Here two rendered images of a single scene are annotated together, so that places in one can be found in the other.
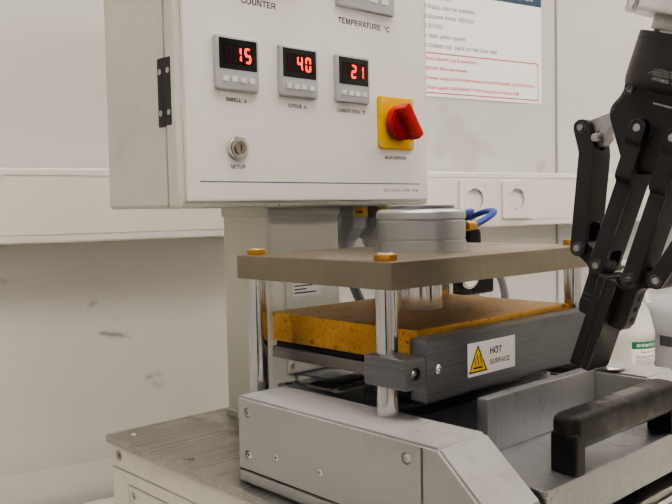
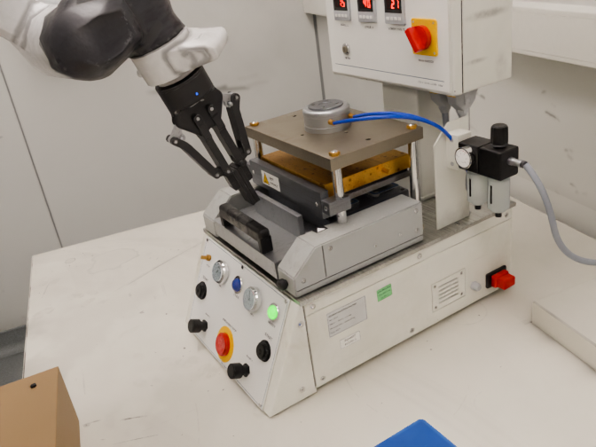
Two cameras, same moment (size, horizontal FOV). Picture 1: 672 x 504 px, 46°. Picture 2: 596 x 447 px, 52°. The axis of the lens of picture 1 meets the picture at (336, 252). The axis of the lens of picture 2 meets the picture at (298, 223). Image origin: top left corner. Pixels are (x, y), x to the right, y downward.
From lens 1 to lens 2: 1.40 m
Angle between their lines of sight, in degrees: 102
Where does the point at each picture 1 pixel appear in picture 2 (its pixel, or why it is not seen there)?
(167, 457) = not seen: hidden behind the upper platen
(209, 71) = (333, 11)
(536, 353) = (290, 193)
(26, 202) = not seen: hidden behind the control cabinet
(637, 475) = (245, 250)
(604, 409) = (227, 212)
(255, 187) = (355, 69)
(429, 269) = (255, 134)
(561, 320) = (300, 186)
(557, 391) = (279, 211)
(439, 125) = not seen: outside the picture
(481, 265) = (273, 142)
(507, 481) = (215, 209)
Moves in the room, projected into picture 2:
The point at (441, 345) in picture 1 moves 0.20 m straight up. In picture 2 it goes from (253, 164) to (233, 50)
